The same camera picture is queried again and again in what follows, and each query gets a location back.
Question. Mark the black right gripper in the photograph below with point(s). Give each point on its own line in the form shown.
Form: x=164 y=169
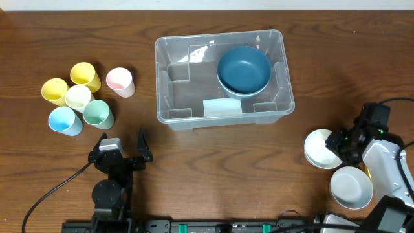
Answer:
x=331 y=143

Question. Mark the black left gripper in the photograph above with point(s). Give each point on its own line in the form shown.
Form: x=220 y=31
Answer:
x=145 y=156

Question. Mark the white small bowl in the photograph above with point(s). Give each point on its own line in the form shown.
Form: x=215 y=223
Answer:
x=316 y=151

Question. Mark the beige bowl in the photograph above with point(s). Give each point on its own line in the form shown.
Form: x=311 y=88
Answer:
x=265 y=86

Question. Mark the blue bowl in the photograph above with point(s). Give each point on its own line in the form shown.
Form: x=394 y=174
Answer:
x=244 y=69
x=241 y=96

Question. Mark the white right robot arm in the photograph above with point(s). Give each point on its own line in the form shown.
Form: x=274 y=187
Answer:
x=370 y=163

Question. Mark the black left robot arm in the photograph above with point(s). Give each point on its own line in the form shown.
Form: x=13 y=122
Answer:
x=112 y=196

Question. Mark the yellow bowl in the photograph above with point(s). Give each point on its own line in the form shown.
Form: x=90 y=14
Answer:
x=367 y=172

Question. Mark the light grey small bowl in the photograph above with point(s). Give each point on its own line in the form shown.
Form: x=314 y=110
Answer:
x=351 y=188

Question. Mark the green cup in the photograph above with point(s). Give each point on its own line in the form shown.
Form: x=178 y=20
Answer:
x=98 y=114

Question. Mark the light blue cup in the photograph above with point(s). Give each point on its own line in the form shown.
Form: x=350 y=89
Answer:
x=64 y=120

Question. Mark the cream cup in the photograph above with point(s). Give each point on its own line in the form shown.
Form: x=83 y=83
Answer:
x=77 y=97

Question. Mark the pink cup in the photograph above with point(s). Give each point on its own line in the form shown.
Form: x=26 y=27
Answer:
x=120 y=80

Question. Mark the yellow cup rear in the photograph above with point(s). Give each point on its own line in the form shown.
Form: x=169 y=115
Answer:
x=84 y=73

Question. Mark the yellow cup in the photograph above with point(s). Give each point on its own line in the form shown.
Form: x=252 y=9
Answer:
x=54 y=90
x=84 y=73

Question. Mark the yellow cup left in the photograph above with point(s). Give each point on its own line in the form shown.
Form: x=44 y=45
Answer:
x=54 y=90

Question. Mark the clear plastic storage bin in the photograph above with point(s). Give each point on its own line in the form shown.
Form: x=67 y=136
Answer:
x=189 y=94

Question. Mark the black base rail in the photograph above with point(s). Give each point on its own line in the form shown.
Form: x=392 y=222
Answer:
x=166 y=226

